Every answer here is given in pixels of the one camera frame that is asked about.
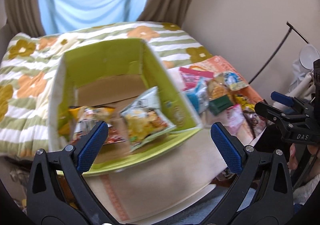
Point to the yellow orange snack bag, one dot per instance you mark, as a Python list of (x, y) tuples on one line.
[(81, 120)]

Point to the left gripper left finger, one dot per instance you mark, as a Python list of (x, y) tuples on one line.
[(46, 202)]

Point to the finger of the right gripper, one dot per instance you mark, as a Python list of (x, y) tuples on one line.
[(276, 116), (282, 101)]

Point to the green snack box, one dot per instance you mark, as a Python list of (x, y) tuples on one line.
[(220, 104)]

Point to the floral striped quilt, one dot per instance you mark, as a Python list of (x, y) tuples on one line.
[(34, 91)]

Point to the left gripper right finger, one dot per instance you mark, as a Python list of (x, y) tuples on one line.
[(262, 191)]

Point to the black lamp stand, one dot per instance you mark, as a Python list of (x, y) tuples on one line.
[(290, 29)]

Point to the white grey chips bag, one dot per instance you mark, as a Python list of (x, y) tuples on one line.
[(145, 120)]

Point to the yellow waffle snack pack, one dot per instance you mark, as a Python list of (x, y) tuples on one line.
[(215, 90)]

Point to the pink white candy bag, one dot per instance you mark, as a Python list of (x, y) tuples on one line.
[(234, 121)]

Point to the blue yellow small snack pack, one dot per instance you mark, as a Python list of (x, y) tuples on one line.
[(233, 81)]

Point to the pink flat snack pack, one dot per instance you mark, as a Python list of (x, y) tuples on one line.
[(191, 77)]

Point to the green cardboard box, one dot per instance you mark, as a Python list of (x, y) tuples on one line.
[(115, 77)]

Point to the white lamp shade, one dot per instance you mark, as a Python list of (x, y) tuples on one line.
[(308, 54)]

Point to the right hand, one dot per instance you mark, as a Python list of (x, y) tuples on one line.
[(293, 163)]

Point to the blue silver snack bag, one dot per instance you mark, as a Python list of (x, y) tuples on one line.
[(198, 96)]

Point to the dark wrapped snack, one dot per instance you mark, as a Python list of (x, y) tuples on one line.
[(256, 123)]

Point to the left brown curtain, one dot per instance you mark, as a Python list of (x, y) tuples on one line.
[(24, 16)]

